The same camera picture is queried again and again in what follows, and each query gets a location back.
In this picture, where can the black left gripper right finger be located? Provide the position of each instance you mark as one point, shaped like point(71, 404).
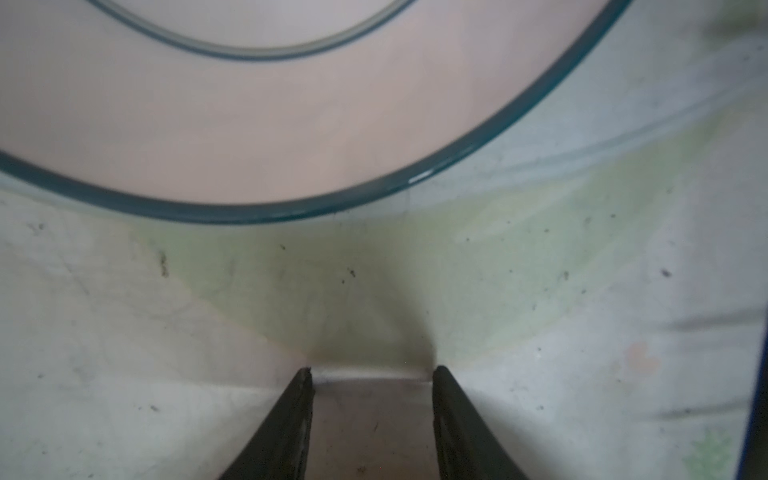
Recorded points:
point(466, 447)

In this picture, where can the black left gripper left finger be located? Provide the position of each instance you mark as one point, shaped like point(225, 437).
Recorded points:
point(280, 446)

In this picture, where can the orange sunburst plate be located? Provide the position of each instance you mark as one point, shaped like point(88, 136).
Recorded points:
point(244, 112)

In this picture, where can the black wire dish rack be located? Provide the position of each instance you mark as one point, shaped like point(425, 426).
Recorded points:
point(753, 460)

